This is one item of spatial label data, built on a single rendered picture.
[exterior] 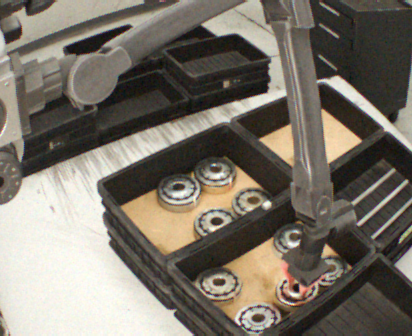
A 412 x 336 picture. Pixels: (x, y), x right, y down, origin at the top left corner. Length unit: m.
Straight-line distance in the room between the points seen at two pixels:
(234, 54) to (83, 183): 1.24
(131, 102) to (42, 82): 1.85
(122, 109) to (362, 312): 1.67
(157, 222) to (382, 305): 0.65
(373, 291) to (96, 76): 0.85
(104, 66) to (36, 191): 1.01
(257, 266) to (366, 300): 0.32
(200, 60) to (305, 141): 1.72
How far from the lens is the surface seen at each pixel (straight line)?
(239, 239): 1.32
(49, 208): 1.71
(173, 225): 1.44
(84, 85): 0.81
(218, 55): 2.75
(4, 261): 1.60
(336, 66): 2.90
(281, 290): 1.25
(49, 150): 2.26
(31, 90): 0.79
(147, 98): 2.64
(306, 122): 1.01
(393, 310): 1.32
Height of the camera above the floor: 1.87
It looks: 41 degrees down
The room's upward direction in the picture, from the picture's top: 1 degrees clockwise
